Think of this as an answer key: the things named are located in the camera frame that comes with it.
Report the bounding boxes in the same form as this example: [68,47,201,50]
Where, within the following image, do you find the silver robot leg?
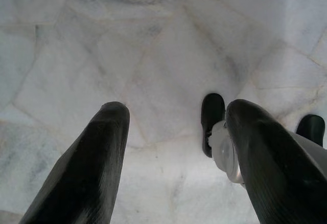
[288,130,327,163]
[208,120,242,185]

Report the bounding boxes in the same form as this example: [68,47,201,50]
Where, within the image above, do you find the black robot right foot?
[296,114,326,148]

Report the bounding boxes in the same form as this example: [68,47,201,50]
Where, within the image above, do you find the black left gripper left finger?
[19,101,130,224]

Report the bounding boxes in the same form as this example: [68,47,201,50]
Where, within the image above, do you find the silver robot left leg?
[208,120,242,185]

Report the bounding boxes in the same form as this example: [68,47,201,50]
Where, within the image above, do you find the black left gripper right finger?
[225,99,327,224]

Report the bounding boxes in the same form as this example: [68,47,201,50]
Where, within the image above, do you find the silver robot right leg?
[288,130,327,163]

